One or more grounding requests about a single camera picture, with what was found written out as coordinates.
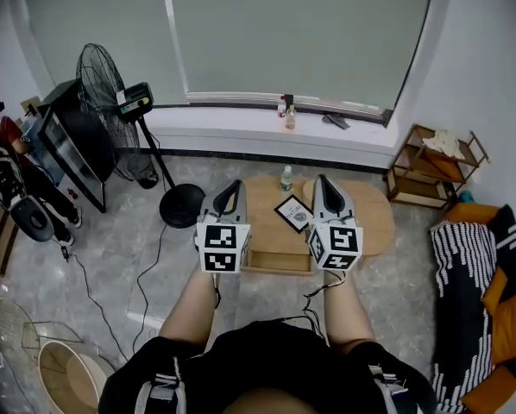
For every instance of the black standing fan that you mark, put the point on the black standing fan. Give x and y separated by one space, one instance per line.
182 207

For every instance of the square orange cushion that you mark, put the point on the square orange cushion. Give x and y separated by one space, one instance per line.
491 393

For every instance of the round wooden slotted box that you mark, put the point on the round wooden slotted box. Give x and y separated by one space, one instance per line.
308 190

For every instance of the orange sofa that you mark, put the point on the orange sofa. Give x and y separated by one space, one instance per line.
508 317

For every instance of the wooden coffee table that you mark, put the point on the wooden coffee table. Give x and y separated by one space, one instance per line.
374 218

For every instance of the red label bottle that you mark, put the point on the red label bottle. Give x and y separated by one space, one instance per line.
281 108

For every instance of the white crumpled cloth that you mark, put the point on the white crumpled cloth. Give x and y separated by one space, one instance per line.
445 142

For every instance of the wooden shelf rack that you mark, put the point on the wooden shelf rack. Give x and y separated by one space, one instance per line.
413 188

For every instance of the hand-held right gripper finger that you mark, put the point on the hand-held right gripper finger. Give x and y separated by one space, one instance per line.
347 211
318 207

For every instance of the person's black shirt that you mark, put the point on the person's black shirt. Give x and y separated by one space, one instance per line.
284 360

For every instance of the clear drink bottle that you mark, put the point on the clear drink bottle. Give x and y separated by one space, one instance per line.
290 119

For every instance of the small teal object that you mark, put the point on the small teal object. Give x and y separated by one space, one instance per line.
466 196

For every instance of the flat orange cushion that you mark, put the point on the flat orange cushion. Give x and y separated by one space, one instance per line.
443 166

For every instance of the black power adapter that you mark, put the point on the black power adapter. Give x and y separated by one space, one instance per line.
65 253

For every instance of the person's right forearm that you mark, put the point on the person's right forearm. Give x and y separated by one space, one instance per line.
350 309

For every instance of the person's chin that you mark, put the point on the person's chin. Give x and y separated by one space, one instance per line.
275 401

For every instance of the black flat screen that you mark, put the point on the black flat screen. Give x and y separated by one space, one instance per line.
64 145

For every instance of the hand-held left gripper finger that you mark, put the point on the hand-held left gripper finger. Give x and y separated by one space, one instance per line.
208 214
242 211

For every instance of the black mesh wastebasket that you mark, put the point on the black mesh wastebasket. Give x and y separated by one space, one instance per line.
148 181

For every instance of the black framed picture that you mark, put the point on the black framed picture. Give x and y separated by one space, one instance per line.
293 214

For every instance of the clear plastic water bottle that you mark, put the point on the clear plastic water bottle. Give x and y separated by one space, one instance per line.
287 181

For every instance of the grey roller blind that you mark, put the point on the grey roller blind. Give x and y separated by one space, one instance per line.
107 20
301 33

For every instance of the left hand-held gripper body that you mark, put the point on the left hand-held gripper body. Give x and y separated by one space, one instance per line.
221 237

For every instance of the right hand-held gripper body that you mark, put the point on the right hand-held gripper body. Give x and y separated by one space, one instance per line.
342 240

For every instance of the round white wooden tub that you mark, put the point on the round white wooden tub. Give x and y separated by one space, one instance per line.
64 378

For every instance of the black white striped blanket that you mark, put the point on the black white striped blanket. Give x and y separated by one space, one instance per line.
461 300

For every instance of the person's left forearm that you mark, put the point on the person's left forearm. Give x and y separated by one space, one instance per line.
189 309

